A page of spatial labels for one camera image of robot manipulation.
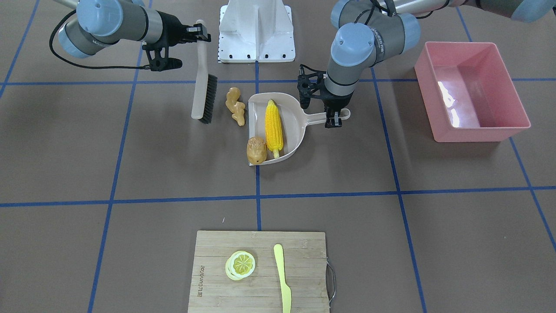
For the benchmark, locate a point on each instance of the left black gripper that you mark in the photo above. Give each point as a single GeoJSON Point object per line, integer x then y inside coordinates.
{"type": "Point", "coordinates": [335, 101]}

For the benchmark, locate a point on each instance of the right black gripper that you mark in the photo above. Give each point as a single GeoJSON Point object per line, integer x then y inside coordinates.
{"type": "Point", "coordinates": [173, 27]}

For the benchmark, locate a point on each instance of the beige plastic dustpan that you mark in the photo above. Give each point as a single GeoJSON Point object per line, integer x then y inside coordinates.
{"type": "Point", "coordinates": [293, 119]}

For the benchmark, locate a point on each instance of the yellow toy corn cob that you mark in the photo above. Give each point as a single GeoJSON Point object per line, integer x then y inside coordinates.
{"type": "Point", "coordinates": [273, 129]}

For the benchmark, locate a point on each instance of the beige hand brush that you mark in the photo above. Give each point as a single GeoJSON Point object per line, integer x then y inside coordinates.
{"type": "Point", "coordinates": [205, 86]}

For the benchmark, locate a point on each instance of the brown toy potato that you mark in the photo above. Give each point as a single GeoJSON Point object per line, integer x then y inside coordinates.
{"type": "Point", "coordinates": [256, 150]}

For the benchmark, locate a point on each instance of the toy ginger root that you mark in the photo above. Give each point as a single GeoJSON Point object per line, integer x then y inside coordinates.
{"type": "Point", "coordinates": [236, 107]}

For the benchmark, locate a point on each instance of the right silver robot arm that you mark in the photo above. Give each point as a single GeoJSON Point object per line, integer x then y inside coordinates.
{"type": "Point", "coordinates": [101, 24]}

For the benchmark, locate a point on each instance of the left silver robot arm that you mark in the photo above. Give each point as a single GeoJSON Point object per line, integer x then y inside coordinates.
{"type": "Point", "coordinates": [371, 31]}

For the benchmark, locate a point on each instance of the pink plastic bin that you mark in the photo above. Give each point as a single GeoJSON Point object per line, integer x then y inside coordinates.
{"type": "Point", "coordinates": [468, 93]}

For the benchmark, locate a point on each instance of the bamboo cutting board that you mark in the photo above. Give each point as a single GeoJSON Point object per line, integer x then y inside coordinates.
{"type": "Point", "coordinates": [306, 268]}

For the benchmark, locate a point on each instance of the yellow lemon slices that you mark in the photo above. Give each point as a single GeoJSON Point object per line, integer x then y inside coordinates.
{"type": "Point", "coordinates": [240, 265]}

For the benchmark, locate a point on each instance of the yellow plastic knife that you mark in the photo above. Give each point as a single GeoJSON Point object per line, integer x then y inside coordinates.
{"type": "Point", "coordinates": [286, 295]}

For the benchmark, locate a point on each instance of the white camera stand column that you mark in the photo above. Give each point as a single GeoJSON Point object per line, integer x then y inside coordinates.
{"type": "Point", "coordinates": [256, 31]}

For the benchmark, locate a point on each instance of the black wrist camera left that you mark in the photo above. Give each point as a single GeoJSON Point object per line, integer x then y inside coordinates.
{"type": "Point", "coordinates": [309, 84]}

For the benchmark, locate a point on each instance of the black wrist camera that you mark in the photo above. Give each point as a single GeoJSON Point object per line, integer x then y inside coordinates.
{"type": "Point", "coordinates": [158, 58]}
{"type": "Point", "coordinates": [309, 84]}

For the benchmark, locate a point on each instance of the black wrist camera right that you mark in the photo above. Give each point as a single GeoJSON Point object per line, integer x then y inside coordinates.
{"type": "Point", "coordinates": [158, 58]}

